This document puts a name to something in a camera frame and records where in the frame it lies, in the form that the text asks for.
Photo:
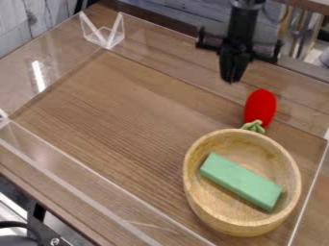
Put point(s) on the round wooden bowl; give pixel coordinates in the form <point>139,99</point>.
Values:
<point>220,209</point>

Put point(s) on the clear acrylic corner bracket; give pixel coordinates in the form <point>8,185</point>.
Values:
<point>105,37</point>

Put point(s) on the clear acrylic tray walls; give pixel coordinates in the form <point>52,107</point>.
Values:
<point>101,120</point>

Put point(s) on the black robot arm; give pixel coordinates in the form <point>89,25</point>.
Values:
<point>243,16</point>

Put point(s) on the black table leg bracket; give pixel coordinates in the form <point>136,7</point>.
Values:
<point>40,235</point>

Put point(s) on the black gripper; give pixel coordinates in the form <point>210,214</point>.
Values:
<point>236,49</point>

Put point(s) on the green rectangular block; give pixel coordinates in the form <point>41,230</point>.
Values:
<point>240,181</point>

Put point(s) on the metal chair frame background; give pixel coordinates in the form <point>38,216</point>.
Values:
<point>300,10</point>

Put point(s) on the red knitted fruit green stem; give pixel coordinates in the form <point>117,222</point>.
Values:
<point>259,110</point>

